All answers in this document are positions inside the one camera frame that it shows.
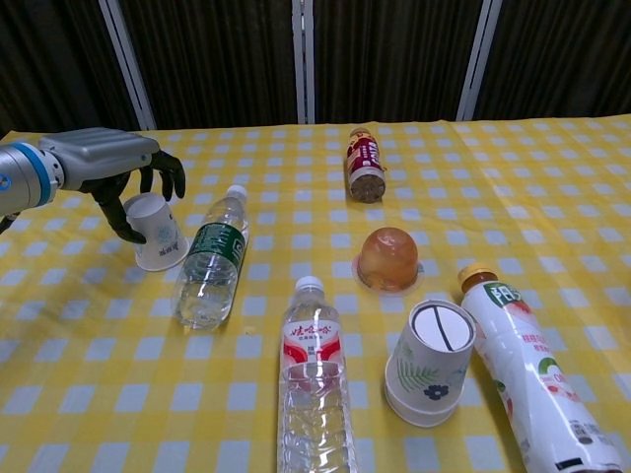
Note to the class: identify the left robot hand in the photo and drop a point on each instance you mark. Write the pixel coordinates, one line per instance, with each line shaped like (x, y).
(98, 157)

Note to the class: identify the paper cup with line mark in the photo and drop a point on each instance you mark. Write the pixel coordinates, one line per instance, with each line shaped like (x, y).
(429, 359)

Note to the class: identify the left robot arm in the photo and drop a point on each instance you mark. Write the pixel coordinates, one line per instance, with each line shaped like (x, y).
(22, 177)

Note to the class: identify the orange jelly cup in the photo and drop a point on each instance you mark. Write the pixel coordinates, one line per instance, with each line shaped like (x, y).
(389, 258)

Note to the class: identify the green label water bottle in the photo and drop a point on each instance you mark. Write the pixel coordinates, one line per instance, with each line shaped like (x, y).
(217, 251)

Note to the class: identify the yellow white checkered tablecloth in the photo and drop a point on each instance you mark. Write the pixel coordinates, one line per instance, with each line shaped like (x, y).
(315, 162)

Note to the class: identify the red Costa coffee bottle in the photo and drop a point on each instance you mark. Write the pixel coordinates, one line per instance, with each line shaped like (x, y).
(365, 157)

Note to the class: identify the red label water bottle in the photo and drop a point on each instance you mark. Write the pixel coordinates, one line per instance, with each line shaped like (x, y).
(313, 374)

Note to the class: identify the white yogurt drink bottle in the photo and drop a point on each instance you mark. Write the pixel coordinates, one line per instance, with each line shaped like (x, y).
(527, 364)

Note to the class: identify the grey slotted aluminium frame bar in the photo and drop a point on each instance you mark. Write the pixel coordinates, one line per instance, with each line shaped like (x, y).
(128, 69)
(477, 64)
(303, 64)

